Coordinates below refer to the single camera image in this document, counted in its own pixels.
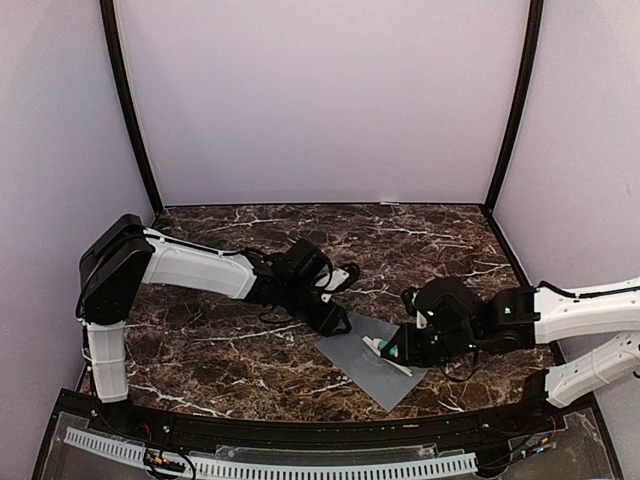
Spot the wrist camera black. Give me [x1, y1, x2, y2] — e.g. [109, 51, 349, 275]
[400, 287, 428, 329]
[315, 263, 360, 302]

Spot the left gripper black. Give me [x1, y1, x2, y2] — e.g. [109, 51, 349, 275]
[281, 280, 352, 338]

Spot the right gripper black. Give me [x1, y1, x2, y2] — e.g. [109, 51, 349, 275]
[381, 321, 481, 368]

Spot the grey envelope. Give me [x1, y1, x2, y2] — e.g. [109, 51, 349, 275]
[316, 314, 427, 412]

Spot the small electronics board with leds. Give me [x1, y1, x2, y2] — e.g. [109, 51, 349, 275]
[143, 449, 185, 472]

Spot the black right frame post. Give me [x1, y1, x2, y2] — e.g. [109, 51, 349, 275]
[483, 0, 545, 209]

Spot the white slotted cable duct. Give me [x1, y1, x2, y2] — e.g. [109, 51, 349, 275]
[63, 427, 478, 479]

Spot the black frame post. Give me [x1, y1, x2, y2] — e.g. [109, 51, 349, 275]
[99, 0, 164, 216]
[483, 0, 545, 209]

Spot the beige letter paper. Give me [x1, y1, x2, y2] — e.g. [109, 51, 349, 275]
[362, 336, 413, 377]

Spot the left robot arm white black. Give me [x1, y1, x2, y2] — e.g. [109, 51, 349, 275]
[75, 214, 360, 436]

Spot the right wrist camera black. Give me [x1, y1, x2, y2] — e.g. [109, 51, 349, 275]
[400, 287, 428, 329]

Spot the black left frame post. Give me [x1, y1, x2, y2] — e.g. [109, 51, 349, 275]
[99, 0, 164, 216]

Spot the black front table rail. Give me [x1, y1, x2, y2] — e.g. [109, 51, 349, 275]
[59, 391, 566, 463]

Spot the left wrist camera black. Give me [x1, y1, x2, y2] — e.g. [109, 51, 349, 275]
[315, 263, 360, 302]

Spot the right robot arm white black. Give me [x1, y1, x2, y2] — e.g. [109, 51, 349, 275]
[379, 277, 639, 434]

